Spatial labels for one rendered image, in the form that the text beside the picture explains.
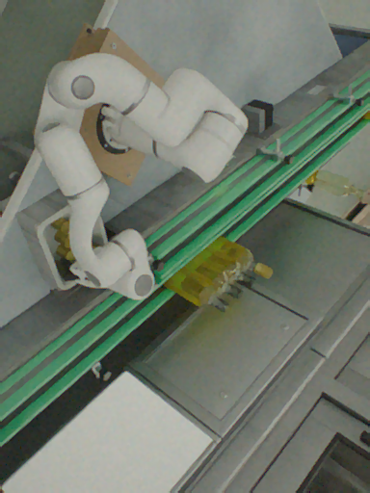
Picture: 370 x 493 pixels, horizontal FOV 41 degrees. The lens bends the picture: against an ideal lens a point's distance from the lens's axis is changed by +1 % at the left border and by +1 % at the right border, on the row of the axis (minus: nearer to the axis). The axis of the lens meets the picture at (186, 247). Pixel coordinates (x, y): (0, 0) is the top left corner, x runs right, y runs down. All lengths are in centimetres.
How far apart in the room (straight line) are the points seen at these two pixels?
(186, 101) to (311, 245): 92
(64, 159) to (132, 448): 71
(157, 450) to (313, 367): 46
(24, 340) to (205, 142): 67
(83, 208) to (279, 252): 92
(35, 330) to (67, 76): 68
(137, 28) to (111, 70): 43
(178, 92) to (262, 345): 75
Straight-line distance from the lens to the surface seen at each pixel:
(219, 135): 103
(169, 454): 126
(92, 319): 132
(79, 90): 90
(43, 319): 134
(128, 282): 105
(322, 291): 161
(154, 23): 138
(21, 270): 132
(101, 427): 133
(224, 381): 135
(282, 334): 144
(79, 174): 95
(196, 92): 100
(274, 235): 179
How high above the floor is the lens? 172
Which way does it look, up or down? 33 degrees down
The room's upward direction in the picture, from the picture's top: 118 degrees clockwise
